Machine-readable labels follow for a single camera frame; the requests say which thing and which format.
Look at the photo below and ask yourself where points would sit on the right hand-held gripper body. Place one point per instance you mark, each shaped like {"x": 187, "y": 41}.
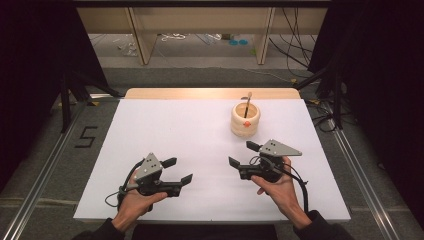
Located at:
{"x": 276, "y": 150}

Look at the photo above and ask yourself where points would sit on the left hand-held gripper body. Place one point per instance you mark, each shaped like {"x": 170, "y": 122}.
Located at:
{"x": 150, "y": 170}

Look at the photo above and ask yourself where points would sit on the cream ribbed holder cup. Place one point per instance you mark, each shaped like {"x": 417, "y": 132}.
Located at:
{"x": 245, "y": 128}

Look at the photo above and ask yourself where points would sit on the wooden spoon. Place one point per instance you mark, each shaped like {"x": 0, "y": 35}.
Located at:
{"x": 248, "y": 101}

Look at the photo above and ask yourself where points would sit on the person's left hand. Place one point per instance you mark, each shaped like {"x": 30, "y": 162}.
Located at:
{"x": 133, "y": 206}

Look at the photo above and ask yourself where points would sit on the person's right hand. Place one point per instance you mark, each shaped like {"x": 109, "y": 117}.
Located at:
{"x": 283, "y": 193}

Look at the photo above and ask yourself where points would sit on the wooden table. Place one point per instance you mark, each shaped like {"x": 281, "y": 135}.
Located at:
{"x": 200, "y": 93}

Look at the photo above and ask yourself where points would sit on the black metal stand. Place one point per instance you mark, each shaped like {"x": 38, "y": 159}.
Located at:
{"x": 65, "y": 106}
{"x": 337, "y": 100}

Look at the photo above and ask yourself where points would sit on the blue disc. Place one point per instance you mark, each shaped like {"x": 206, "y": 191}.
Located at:
{"x": 243, "y": 42}
{"x": 233, "y": 42}

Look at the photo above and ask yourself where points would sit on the clear plastic bag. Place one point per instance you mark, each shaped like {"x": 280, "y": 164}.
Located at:
{"x": 128, "y": 49}

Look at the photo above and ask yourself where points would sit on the dark curtain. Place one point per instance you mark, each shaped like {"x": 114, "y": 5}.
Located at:
{"x": 30, "y": 66}
{"x": 383, "y": 83}

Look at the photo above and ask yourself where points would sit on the beige wooden shelf unit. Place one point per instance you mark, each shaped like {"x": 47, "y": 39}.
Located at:
{"x": 200, "y": 20}

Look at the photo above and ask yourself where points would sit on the aluminium floor rail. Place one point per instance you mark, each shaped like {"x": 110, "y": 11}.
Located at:
{"x": 363, "y": 186}
{"x": 36, "y": 186}

